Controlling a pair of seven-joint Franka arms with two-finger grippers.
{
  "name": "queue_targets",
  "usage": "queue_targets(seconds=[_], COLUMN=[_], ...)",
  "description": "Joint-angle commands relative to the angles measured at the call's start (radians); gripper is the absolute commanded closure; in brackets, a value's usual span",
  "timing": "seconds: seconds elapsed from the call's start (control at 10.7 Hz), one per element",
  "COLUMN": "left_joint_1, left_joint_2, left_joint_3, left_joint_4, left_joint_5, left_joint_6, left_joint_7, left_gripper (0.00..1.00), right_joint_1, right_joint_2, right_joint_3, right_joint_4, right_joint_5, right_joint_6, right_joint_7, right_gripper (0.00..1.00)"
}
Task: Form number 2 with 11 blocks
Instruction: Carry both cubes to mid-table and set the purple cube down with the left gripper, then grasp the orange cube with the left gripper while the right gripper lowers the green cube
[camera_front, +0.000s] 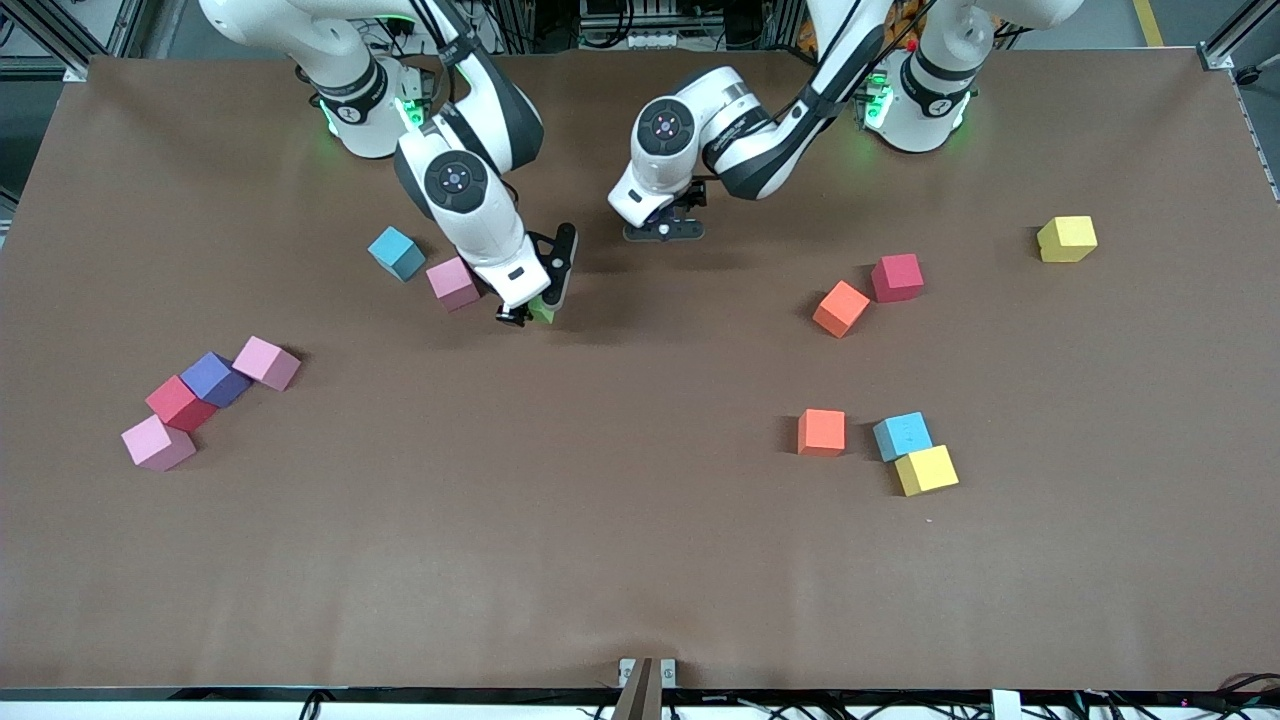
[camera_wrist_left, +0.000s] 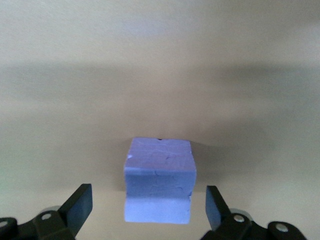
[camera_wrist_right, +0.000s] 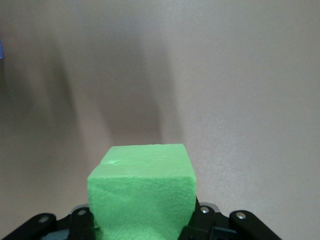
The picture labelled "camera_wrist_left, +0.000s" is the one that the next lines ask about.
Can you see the purple foam cube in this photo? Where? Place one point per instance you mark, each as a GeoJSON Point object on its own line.
{"type": "Point", "coordinates": [160, 180]}

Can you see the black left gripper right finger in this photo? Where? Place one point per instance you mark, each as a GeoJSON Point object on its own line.
{"type": "Point", "coordinates": [217, 212]}

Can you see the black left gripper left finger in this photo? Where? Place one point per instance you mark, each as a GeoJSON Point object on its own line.
{"type": "Point", "coordinates": [75, 212]}

